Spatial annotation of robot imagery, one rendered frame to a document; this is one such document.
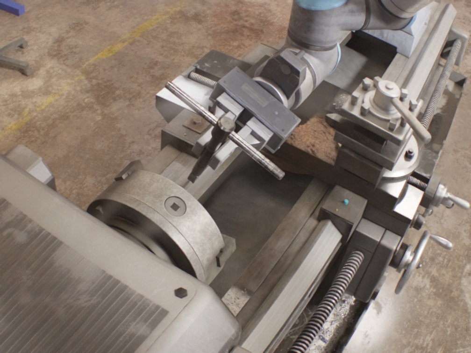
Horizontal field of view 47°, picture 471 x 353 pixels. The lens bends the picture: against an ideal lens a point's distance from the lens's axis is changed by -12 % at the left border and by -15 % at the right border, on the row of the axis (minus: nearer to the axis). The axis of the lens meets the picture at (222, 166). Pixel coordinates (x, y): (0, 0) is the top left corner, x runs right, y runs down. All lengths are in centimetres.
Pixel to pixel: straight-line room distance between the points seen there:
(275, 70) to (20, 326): 54
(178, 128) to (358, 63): 92
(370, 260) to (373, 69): 91
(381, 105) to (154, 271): 78
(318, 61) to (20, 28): 304
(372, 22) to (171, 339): 62
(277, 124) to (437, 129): 182
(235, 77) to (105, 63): 248
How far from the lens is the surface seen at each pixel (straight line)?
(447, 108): 284
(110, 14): 387
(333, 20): 96
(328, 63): 103
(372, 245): 157
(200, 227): 99
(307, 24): 97
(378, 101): 136
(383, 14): 101
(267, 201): 167
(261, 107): 91
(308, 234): 147
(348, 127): 137
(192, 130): 161
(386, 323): 239
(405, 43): 220
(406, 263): 166
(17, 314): 72
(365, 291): 172
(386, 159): 137
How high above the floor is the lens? 194
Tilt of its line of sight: 45 degrees down
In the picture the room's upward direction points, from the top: 7 degrees clockwise
